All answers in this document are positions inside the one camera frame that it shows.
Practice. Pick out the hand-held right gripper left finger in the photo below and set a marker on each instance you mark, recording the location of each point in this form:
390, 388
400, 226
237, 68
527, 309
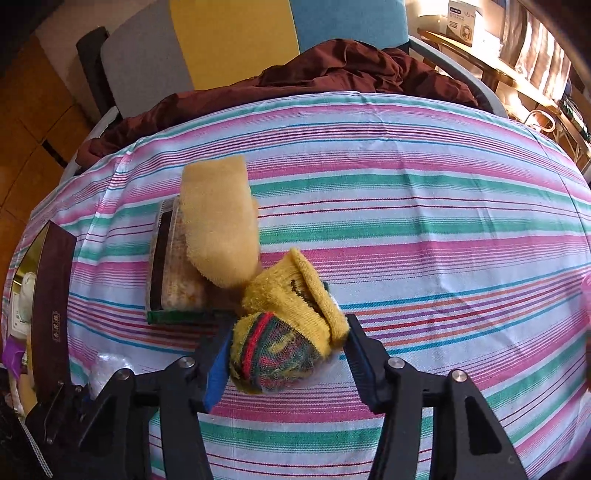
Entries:
217, 371

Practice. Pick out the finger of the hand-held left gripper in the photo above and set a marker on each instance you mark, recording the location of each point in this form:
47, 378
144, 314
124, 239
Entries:
54, 410

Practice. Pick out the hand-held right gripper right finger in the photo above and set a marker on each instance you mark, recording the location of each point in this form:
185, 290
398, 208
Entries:
364, 369

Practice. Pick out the yellow striped sock bundle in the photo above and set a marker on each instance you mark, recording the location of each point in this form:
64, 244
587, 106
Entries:
286, 295

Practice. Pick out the dark brown box lid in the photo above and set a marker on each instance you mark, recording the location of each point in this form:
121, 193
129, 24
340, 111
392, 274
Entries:
51, 300

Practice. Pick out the tan terry cloth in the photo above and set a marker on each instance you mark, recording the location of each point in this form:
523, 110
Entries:
217, 217

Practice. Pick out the purple packet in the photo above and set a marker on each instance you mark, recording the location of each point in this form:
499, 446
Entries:
14, 359

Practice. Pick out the clear plastic bag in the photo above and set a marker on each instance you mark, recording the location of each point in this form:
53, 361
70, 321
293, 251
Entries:
108, 369

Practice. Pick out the striped bedsheet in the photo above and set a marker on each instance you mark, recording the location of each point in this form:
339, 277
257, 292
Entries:
415, 230

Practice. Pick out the dark red cloth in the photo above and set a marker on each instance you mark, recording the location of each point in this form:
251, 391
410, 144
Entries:
323, 69

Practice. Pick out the metal cup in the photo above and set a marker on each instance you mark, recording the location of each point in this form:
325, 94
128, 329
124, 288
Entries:
542, 122

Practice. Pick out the grey yellow blue chair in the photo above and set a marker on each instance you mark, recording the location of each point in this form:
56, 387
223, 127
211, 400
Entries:
231, 41

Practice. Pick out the wooden shelf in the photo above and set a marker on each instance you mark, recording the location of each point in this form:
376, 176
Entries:
508, 69

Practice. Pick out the beige curtain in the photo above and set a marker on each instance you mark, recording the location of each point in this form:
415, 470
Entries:
535, 50

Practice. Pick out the white carton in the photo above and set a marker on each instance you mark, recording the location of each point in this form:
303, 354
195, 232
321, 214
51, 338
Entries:
464, 21

